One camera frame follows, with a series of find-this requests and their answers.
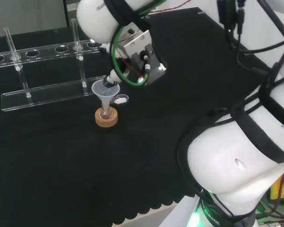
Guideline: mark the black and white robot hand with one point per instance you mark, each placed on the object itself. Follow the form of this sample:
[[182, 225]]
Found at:
[[112, 76]]

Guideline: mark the translucent plastic funnel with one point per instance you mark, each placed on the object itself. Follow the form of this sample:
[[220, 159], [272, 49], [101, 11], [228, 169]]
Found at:
[[101, 94]]

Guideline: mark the glass weighing funnel with powder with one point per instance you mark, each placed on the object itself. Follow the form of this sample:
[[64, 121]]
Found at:
[[120, 99]]

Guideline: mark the clear round-bottom glass flask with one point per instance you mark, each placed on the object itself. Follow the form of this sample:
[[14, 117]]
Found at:
[[106, 115]]

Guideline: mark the clear acrylic funnel stand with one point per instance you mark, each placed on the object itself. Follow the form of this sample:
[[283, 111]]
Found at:
[[56, 93]]

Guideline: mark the black bench cloth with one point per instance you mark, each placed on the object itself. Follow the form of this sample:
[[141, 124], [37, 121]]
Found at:
[[156, 123]]

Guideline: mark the pale board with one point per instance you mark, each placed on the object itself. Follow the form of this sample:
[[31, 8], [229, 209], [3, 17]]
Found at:
[[26, 16]]

